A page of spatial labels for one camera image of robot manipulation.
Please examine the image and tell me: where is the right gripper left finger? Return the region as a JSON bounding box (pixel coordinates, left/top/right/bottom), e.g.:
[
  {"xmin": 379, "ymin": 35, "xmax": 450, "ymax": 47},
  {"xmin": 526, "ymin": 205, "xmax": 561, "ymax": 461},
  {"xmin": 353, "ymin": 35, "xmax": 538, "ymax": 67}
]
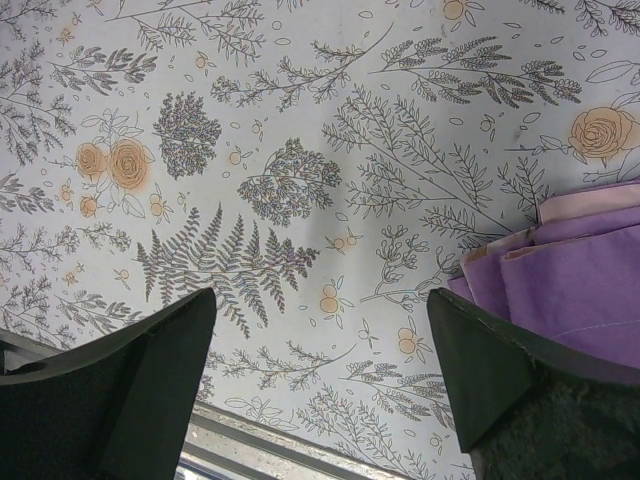
[{"xmin": 1, "ymin": 288, "xmax": 216, "ymax": 479}]

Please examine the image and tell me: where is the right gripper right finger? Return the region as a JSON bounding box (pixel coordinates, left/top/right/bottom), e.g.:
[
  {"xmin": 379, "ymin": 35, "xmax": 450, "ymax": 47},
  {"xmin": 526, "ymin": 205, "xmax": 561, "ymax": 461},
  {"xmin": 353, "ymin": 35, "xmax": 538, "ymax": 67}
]
[{"xmin": 427, "ymin": 288, "xmax": 639, "ymax": 479}]

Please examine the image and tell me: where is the floral patterned table mat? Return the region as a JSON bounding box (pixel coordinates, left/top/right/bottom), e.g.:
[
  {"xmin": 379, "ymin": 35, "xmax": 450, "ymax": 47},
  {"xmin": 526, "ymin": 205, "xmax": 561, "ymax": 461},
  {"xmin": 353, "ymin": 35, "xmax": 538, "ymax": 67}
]
[{"xmin": 1, "ymin": 1, "xmax": 639, "ymax": 479}]

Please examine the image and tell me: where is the aluminium front rail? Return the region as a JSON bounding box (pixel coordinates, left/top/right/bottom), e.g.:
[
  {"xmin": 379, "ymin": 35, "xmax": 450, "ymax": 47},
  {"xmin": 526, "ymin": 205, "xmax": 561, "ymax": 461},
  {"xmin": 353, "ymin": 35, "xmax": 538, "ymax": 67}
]
[{"xmin": 175, "ymin": 401, "xmax": 403, "ymax": 480}]

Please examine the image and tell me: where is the purple cloth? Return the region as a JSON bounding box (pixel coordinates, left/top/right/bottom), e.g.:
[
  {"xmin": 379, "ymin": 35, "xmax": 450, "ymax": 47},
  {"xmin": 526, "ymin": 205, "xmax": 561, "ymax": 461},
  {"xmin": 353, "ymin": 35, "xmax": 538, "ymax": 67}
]
[{"xmin": 449, "ymin": 180, "xmax": 639, "ymax": 367}]

